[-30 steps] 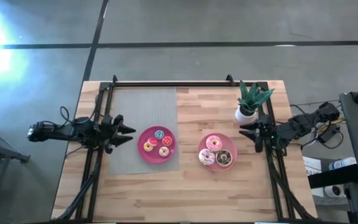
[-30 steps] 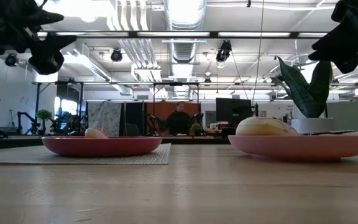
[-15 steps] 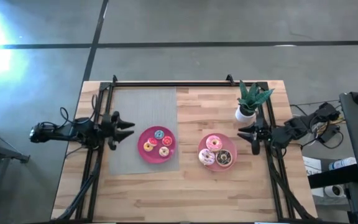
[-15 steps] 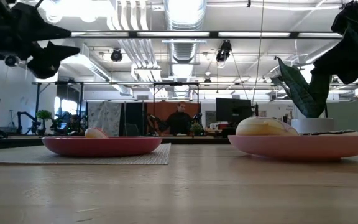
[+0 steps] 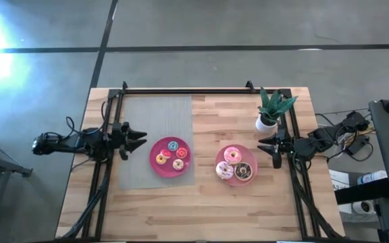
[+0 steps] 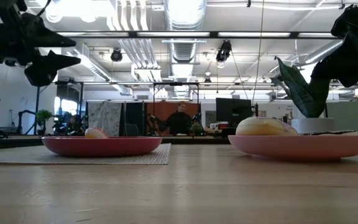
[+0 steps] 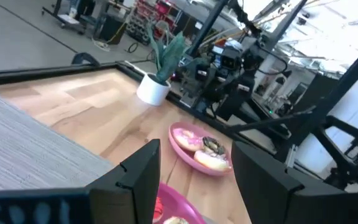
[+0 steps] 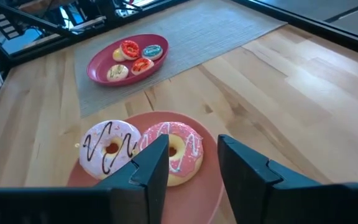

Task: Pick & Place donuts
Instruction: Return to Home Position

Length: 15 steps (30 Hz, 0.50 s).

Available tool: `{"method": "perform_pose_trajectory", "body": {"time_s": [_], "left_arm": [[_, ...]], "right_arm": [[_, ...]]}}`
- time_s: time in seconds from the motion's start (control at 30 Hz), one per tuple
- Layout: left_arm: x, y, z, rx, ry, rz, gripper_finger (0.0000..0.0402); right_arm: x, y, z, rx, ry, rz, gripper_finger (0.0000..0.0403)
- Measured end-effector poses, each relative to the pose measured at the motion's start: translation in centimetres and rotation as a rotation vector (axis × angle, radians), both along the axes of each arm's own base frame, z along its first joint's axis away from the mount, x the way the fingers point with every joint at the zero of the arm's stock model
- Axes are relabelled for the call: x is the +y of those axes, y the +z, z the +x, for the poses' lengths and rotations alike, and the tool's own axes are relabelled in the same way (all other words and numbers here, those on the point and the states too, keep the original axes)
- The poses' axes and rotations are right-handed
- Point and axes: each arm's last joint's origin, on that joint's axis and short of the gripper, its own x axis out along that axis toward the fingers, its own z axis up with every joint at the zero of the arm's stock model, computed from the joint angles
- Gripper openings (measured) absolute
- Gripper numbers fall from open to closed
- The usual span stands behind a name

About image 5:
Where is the magenta plastic plate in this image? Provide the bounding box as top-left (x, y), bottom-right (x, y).
top-left (149, 136), bottom-right (192, 179)

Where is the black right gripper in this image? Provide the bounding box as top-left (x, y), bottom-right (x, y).
top-left (257, 128), bottom-right (295, 169)

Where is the large lilac striped donut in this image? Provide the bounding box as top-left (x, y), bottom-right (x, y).
top-left (215, 161), bottom-right (235, 180)

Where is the white tape roll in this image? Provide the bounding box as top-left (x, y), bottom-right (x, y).
top-left (352, 200), bottom-right (375, 215)

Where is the white plastic bottle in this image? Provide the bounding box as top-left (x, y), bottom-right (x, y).
top-left (356, 170), bottom-right (388, 186)

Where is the large pink frosted donut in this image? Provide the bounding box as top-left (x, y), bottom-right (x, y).
top-left (223, 146), bottom-right (242, 165)

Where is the black power adapter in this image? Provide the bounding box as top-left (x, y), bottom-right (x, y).
top-left (346, 135), bottom-right (371, 156)

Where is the green artificial snake plant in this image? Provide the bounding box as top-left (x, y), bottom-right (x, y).
top-left (257, 86), bottom-right (299, 124)

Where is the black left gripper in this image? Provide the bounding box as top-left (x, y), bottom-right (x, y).
top-left (111, 121), bottom-right (148, 161)

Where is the large chocolate frosted donut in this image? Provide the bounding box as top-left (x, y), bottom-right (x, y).
top-left (234, 161), bottom-right (253, 182)

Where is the black aluminium table frame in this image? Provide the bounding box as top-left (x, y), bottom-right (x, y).
top-left (61, 80), bottom-right (346, 242)

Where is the grey woven table mat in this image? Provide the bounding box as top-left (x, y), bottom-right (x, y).
top-left (117, 94), bottom-right (196, 190)

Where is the light pink plastic plate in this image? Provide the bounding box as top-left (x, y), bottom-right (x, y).
top-left (214, 144), bottom-right (259, 187)

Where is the white paper sheet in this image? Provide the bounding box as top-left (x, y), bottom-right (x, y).
top-left (328, 168), bottom-right (351, 192)

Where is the white plant pot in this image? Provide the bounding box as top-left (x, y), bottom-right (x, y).
top-left (255, 113), bottom-right (279, 134)

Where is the black shelf board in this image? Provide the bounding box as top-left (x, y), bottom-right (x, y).
top-left (334, 178), bottom-right (389, 205)

